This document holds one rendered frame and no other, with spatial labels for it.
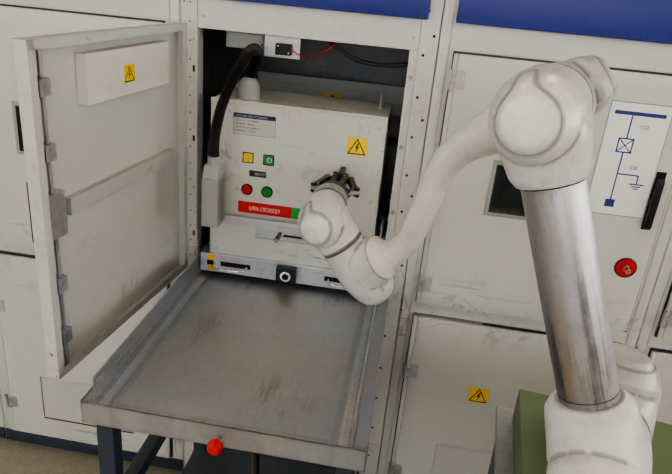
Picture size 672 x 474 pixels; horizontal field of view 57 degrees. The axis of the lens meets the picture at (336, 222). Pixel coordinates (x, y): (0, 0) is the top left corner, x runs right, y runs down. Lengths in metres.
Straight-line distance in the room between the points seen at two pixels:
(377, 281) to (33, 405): 1.56
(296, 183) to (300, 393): 0.61
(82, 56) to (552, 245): 1.00
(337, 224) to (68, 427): 1.54
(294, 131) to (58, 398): 1.35
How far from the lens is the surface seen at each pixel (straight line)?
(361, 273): 1.36
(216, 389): 1.47
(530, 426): 1.51
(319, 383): 1.49
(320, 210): 1.30
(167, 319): 1.71
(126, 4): 1.87
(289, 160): 1.74
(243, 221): 1.79
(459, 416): 2.11
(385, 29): 1.68
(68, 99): 1.43
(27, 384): 2.52
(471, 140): 1.17
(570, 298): 1.03
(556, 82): 0.93
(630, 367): 1.30
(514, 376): 2.03
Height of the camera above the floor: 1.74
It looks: 22 degrees down
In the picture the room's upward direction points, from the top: 5 degrees clockwise
